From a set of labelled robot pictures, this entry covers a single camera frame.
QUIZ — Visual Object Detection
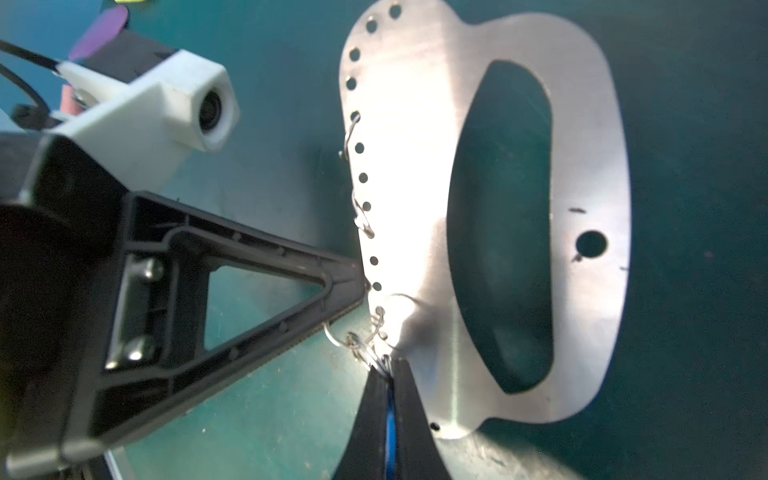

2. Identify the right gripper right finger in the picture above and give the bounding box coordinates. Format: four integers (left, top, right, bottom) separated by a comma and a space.
392, 359, 451, 480

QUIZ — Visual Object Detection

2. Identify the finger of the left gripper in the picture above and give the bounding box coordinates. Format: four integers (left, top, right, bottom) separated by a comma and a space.
77, 193, 367, 447

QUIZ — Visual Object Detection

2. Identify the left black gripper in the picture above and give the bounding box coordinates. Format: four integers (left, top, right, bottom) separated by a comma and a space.
1, 133, 129, 479

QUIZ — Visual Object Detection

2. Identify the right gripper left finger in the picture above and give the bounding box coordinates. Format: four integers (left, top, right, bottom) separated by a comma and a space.
332, 370, 390, 480

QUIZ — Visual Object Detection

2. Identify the silver metal keyring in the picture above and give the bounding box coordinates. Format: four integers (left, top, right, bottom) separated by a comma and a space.
323, 322, 391, 378

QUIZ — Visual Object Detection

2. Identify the plate keyring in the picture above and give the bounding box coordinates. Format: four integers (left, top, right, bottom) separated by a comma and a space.
365, 306, 385, 343
351, 192, 375, 239
339, 111, 361, 163

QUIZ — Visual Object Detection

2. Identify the purple toy spatula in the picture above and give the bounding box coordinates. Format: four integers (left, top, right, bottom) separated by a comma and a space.
59, 5, 129, 115

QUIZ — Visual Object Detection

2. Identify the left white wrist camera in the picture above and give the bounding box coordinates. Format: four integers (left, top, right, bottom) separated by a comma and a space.
53, 30, 240, 192

